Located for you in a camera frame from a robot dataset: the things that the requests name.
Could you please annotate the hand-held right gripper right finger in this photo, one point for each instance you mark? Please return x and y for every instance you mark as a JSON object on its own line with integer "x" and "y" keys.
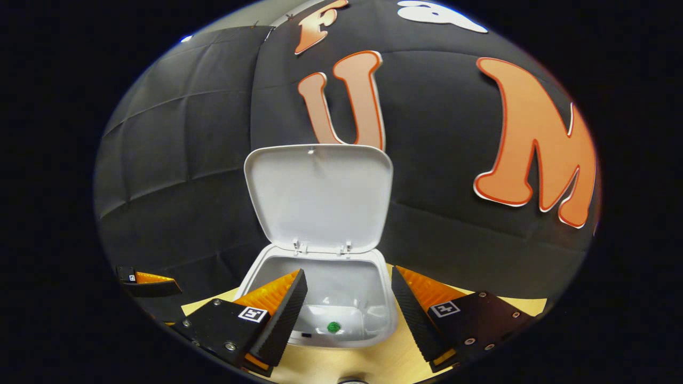
{"x": 413, "y": 314}

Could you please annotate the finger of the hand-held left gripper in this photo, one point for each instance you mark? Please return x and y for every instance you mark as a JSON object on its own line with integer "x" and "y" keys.
{"x": 155, "y": 289}

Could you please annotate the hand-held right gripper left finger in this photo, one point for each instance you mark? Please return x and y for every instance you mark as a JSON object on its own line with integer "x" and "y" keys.
{"x": 283, "y": 314}

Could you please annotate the white desktop garbage bin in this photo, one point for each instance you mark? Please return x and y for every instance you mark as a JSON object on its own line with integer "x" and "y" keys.
{"x": 320, "y": 197}

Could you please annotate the wooden desktop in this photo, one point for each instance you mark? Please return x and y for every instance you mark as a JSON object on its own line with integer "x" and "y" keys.
{"x": 373, "y": 360}

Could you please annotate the black backdrop cloth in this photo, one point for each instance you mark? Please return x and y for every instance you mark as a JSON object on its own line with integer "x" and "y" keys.
{"x": 448, "y": 160}

